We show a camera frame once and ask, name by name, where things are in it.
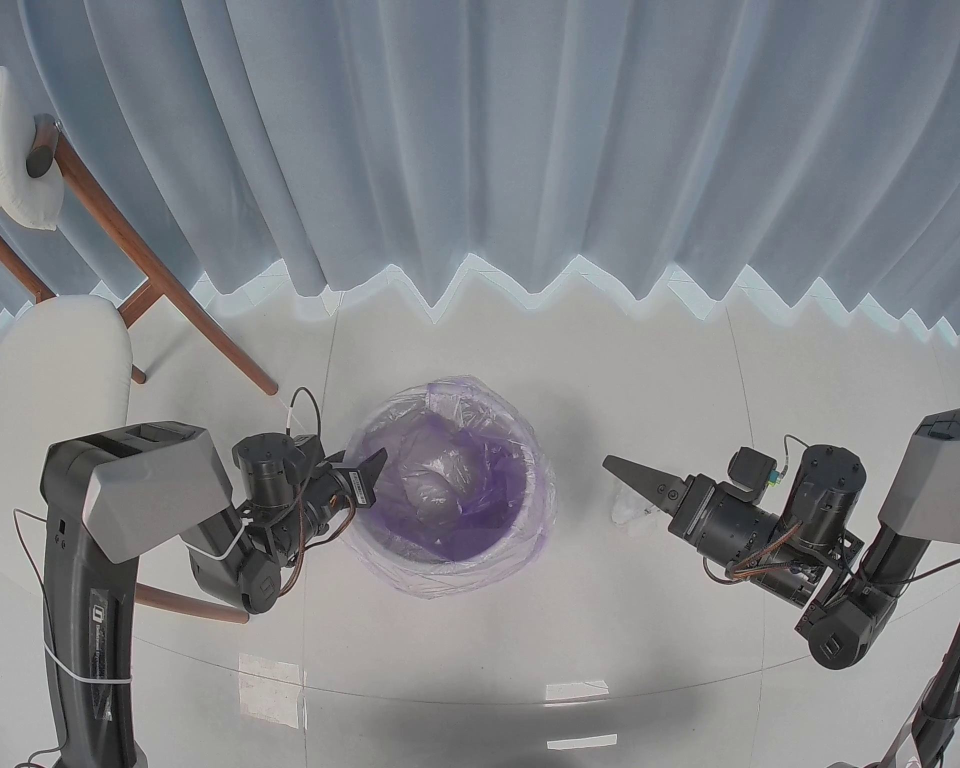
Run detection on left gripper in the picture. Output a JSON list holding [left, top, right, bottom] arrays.
[[328, 450, 378, 510]]

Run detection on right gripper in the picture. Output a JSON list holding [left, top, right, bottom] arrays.
[[666, 472, 790, 573]]

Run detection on white plastic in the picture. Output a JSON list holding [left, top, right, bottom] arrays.
[[609, 483, 665, 528]]

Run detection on purple plastic bag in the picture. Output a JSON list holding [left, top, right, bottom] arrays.
[[343, 381, 558, 601]]

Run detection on crumpled clear plastic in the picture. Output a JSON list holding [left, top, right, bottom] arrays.
[[396, 446, 481, 526]]

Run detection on white trash bin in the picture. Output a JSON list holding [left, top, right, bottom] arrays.
[[360, 393, 545, 579]]

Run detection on wooden chair white cushions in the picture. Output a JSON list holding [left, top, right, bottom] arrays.
[[0, 66, 280, 627]]

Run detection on pale blue curtain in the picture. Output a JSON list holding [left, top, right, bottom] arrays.
[[0, 0, 960, 335]]

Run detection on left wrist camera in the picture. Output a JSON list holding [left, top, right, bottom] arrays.
[[294, 433, 331, 474]]

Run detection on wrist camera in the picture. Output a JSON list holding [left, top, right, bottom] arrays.
[[729, 447, 777, 502], [294, 433, 331, 474]]

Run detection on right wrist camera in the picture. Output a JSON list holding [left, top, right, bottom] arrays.
[[729, 447, 777, 502]]

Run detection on black cable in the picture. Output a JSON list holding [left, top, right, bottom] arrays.
[[286, 386, 322, 438]]

